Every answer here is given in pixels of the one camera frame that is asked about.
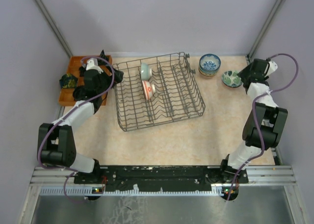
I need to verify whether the green leaf patterned bowl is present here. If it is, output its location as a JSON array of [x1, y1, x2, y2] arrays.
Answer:
[[221, 70, 242, 85]]

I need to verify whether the pink patterned bowl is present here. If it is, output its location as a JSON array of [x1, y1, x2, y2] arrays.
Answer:
[[225, 85, 241, 88]]

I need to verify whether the blue lattice patterned bowl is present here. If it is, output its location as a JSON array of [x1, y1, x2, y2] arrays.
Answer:
[[199, 70, 217, 76]]

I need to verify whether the blue white floral bowl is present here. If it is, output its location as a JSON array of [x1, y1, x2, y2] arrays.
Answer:
[[199, 54, 221, 71]]

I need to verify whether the dark speckled bowl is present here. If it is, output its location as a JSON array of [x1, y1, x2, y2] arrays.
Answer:
[[200, 75, 216, 79]]

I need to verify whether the orange white patterned bowl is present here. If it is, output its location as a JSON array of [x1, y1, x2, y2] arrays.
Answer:
[[142, 80, 156, 100]]

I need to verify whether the grey wire dish rack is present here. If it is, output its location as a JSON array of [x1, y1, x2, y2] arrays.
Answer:
[[113, 52, 206, 132]]

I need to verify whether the yellow blue patterned bowl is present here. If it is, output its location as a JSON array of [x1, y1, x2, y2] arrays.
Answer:
[[198, 67, 219, 73]]

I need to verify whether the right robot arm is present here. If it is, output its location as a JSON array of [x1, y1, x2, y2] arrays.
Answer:
[[219, 58, 288, 183]]

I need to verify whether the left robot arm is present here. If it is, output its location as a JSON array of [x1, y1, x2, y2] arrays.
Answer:
[[37, 56, 124, 183]]

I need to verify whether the wooden compartment tray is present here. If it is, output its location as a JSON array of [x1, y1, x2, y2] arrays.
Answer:
[[58, 54, 112, 106]]

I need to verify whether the pale green grid bowl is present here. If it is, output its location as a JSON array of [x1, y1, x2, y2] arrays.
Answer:
[[140, 63, 152, 81]]

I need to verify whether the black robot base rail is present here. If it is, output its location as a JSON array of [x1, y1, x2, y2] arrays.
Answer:
[[74, 164, 249, 199]]

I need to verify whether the aluminium frame rail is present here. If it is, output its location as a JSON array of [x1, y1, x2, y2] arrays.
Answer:
[[246, 165, 296, 186]]

